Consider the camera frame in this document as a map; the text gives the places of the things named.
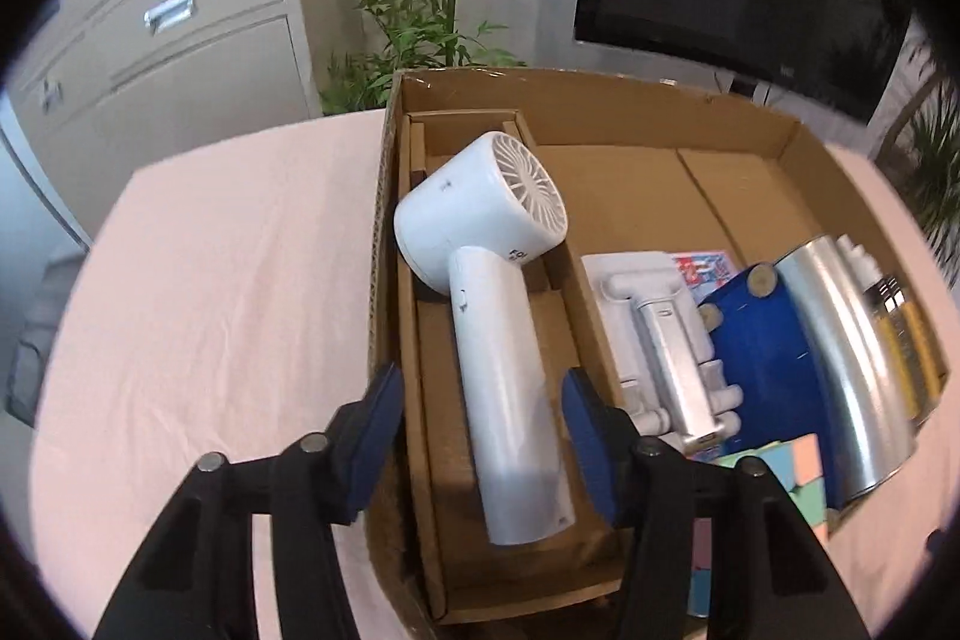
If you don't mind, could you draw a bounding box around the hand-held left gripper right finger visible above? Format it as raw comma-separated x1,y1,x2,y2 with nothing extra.
561,368,875,640

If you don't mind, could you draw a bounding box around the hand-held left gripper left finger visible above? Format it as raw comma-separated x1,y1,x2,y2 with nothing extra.
90,361,406,640

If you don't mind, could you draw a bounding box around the white hair dryer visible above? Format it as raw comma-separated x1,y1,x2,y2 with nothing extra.
394,131,578,547

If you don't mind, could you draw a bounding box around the brown cardboard box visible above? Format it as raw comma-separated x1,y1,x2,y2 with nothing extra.
364,68,950,626

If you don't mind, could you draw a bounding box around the silver metal can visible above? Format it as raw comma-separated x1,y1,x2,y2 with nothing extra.
772,235,920,510

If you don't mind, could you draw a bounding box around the silver folding stand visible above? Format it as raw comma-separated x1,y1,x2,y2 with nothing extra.
636,301,734,455

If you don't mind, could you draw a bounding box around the white and silver gadget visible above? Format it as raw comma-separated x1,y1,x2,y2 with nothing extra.
581,250,743,457

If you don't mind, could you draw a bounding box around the pink tablecloth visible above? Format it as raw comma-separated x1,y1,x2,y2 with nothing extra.
30,107,960,640

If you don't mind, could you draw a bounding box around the pastel cube puzzle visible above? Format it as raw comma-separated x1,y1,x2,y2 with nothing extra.
686,434,845,618

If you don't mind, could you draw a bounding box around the blue plastic dish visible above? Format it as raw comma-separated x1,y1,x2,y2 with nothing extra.
694,263,830,461

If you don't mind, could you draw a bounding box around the colourful printed card pack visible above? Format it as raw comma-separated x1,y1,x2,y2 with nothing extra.
671,248,740,309

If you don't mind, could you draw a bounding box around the yellow bottle with white cap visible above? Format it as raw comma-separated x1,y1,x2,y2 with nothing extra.
836,233,944,420

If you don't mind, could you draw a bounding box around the grey metal cabinet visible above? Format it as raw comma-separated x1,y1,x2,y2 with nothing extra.
0,0,320,251

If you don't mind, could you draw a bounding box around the spiky palm plant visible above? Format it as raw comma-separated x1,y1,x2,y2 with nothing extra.
874,21,960,247

